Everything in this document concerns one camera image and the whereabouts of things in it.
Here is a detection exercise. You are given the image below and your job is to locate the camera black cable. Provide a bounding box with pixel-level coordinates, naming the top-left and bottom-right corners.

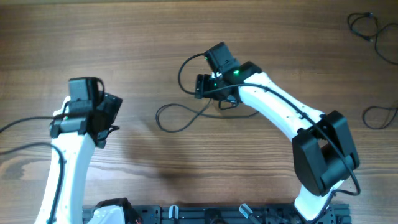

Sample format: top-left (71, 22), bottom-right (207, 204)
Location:
top-left (0, 115), bottom-right (66, 224)
top-left (177, 52), bottom-right (361, 224)

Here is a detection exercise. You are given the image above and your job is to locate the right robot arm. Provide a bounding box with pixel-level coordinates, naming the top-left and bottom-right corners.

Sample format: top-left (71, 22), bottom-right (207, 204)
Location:
top-left (194, 42), bottom-right (361, 223)

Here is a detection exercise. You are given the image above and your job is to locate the right camera black cable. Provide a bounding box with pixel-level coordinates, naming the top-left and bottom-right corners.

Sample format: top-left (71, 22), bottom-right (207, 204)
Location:
top-left (177, 52), bottom-right (361, 224)

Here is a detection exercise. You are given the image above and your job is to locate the left camera black cable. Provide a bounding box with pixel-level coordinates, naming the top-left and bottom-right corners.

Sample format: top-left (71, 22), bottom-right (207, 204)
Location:
top-left (0, 115), bottom-right (66, 224)

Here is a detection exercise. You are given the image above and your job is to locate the black USB cable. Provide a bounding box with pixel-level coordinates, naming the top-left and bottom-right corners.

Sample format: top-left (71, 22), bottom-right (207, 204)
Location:
top-left (347, 12), bottom-right (398, 66)
top-left (155, 98), bottom-right (259, 134)

